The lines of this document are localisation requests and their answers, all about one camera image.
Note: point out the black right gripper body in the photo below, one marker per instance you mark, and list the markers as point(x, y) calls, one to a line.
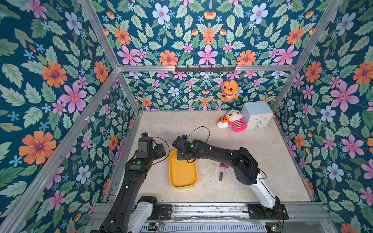
point(177, 143)

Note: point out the small tiger plush toy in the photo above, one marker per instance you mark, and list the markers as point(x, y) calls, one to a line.
point(223, 122)

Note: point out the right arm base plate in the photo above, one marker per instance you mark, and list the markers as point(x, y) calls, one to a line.
point(278, 212)

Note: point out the white usb stick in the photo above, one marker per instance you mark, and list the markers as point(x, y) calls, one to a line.
point(216, 170)

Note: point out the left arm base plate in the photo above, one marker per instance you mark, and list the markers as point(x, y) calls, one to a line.
point(161, 212)

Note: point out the black wall hook rail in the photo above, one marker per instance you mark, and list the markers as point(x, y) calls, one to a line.
point(200, 68)

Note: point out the yellow plastic storage tray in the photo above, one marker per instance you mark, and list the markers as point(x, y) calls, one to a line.
point(182, 174)

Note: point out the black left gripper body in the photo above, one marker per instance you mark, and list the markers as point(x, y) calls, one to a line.
point(156, 152)

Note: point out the white pink striped plush doll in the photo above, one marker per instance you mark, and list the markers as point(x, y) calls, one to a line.
point(236, 120)

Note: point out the white capped usb drive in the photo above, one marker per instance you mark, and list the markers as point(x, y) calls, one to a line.
point(227, 171)

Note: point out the white mini drawer cabinet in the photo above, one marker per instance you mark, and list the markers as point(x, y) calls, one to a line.
point(257, 114)

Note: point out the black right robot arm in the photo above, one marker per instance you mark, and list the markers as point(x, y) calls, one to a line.
point(246, 169)

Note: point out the orange dinosaur plush toy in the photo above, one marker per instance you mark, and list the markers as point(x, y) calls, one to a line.
point(230, 89)

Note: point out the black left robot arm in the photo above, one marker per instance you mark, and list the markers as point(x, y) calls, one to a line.
point(125, 216)

